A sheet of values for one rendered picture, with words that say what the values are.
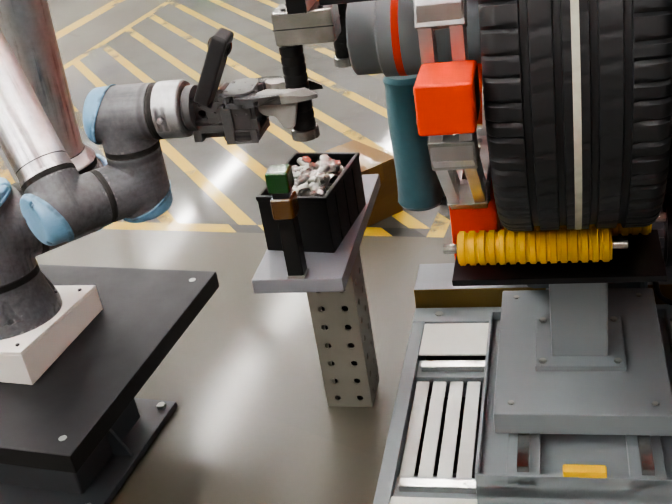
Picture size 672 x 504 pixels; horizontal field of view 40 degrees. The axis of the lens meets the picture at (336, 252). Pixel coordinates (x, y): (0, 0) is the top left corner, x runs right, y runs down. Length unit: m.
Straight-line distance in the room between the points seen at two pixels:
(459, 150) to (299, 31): 0.29
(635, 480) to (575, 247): 0.39
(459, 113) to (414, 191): 0.56
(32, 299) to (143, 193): 0.45
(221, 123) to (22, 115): 0.31
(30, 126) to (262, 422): 0.88
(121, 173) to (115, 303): 0.57
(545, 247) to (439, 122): 0.40
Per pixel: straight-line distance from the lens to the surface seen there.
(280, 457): 1.98
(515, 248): 1.53
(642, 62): 1.22
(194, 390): 2.23
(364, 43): 1.50
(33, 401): 1.82
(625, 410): 1.67
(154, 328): 1.92
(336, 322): 1.94
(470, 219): 1.60
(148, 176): 1.53
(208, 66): 1.43
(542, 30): 1.21
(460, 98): 1.19
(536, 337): 1.81
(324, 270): 1.68
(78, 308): 1.96
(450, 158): 1.33
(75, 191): 1.50
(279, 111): 1.42
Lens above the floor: 1.28
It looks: 29 degrees down
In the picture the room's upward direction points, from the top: 10 degrees counter-clockwise
